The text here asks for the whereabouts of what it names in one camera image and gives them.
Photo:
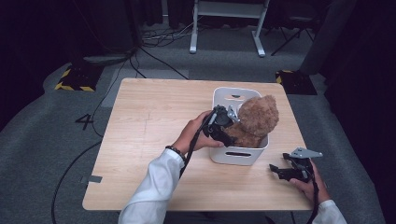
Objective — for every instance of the grey tape piece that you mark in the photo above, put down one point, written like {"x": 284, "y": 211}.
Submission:
{"x": 93, "y": 179}

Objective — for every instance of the person's dark pants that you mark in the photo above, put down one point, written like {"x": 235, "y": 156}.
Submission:
{"x": 218, "y": 218}

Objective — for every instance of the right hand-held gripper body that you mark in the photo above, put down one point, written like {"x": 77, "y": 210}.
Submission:
{"x": 302, "y": 166}

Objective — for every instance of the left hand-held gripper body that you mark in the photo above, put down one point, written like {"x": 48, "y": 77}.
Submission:
{"x": 221, "y": 119}

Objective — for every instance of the grey curtain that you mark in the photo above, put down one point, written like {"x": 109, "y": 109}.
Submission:
{"x": 327, "y": 34}

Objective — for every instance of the person's left hand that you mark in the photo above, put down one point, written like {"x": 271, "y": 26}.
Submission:
{"x": 193, "y": 133}

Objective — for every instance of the dark equipment stand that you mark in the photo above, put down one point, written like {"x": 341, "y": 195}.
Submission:
{"x": 106, "y": 31}

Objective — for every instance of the person's right hand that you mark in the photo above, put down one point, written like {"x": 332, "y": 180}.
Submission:
{"x": 309, "y": 189}

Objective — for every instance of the black tripod stand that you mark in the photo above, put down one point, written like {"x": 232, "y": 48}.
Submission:
{"x": 292, "y": 34}

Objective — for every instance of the white plastic storage basket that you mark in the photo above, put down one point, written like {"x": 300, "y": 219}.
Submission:
{"x": 218, "y": 156}

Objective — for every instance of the brown teddy bear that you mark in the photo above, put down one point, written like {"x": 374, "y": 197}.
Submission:
{"x": 258, "y": 119}

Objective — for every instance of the white metal desk frame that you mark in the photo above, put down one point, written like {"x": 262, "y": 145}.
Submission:
{"x": 230, "y": 9}

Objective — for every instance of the black yellow striped base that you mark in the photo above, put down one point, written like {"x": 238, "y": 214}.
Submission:
{"x": 79, "y": 77}
{"x": 297, "y": 82}

